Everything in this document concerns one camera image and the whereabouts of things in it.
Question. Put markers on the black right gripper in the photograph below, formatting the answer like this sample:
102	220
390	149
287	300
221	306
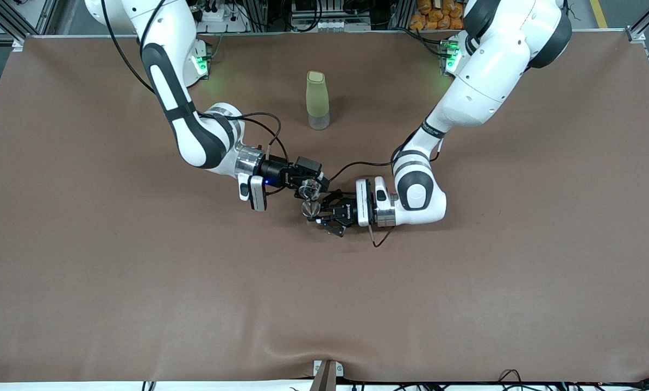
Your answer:
275	166

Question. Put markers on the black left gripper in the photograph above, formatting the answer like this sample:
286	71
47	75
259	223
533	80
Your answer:
346	208

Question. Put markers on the clear glass measuring cup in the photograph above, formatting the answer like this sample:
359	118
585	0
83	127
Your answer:
308	190

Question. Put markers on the steel double-cone jigger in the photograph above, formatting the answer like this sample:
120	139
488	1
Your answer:
309	208

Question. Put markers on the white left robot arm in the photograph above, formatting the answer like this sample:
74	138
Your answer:
492	65

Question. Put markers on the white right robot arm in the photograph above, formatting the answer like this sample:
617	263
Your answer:
164	27

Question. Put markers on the pale green shaker bottle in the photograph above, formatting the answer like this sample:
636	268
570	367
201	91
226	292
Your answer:
317	98

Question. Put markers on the brown table mat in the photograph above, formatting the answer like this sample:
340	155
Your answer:
324	304

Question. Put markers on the brown stand pole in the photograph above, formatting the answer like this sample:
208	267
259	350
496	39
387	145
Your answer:
324	380

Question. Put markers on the white power strip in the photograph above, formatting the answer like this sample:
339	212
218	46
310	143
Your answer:
215	15

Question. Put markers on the orange bread roll pile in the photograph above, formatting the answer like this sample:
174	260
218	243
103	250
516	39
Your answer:
438	16

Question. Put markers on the metal clamp bracket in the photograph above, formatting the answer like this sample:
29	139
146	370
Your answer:
339	370

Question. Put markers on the aluminium frame post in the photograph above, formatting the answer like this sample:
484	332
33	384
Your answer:
636	36
18	44

